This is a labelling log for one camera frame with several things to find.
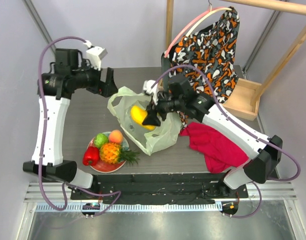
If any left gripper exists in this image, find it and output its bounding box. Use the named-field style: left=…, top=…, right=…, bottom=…
left=70, top=59, right=117, bottom=97

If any fake yellow mango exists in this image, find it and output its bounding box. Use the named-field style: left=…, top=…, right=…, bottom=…
left=130, top=105, right=156, bottom=131

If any pale green plastic bag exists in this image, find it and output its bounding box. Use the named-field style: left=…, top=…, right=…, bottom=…
left=107, top=86, right=182, bottom=156

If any fake peach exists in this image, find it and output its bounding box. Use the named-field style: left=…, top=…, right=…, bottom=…
left=108, top=129, right=124, bottom=144

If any fake pineapple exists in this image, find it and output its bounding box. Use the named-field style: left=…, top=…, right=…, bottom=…
left=99, top=142, right=139, bottom=165

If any fake red fruit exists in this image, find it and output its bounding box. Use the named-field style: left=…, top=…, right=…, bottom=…
left=82, top=146, right=100, bottom=166

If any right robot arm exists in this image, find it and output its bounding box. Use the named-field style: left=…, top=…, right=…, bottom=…
left=141, top=75, right=283, bottom=198

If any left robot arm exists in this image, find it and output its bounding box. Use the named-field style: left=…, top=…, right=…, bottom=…
left=22, top=46, right=118, bottom=200

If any red and teal plate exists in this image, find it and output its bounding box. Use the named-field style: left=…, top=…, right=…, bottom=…
left=82, top=130, right=129, bottom=173

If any red cloth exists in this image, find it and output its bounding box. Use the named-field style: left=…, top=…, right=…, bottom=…
left=180, top=122, right=249, bottom=174

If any orange patterned garment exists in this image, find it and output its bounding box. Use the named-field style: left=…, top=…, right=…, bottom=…
left=161, top=6, right=240, bottom=104

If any wooden clothes rack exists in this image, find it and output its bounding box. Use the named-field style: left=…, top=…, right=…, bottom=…
left=165, top=0, right=306, bottom=121

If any pink and white hanger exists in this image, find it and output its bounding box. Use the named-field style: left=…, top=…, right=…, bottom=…
left=164, top=6, right=232, bottom=57

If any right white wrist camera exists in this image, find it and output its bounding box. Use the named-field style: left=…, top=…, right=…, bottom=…
left=142, top=80, right=159, bottom=105

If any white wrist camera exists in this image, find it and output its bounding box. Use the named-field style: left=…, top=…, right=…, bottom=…
left=84, top=40, right=107, bottom=71
left=142, top=80, right=159, bottom=105

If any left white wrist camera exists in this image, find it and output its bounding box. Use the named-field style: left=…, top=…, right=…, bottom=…
left=84, top=40, right=107, bottom=71

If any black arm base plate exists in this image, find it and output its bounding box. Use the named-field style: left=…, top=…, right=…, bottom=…
left=67, top=172, right=280, bottom=206

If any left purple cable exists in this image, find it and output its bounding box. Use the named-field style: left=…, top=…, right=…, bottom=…
left=37, top=36, right=122, bottom=217

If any purple cable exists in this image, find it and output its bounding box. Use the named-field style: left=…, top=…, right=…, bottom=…
left=150, top=64, right=302, bottom=218
left=37, top=36, right=122, bottom=217

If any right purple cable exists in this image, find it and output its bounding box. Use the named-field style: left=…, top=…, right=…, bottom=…
left=150, top=64, right=302, bottom=218

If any white slotted cable duct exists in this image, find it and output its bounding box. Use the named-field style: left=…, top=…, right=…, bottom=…
left=36, top=202, right=223, bottom=213

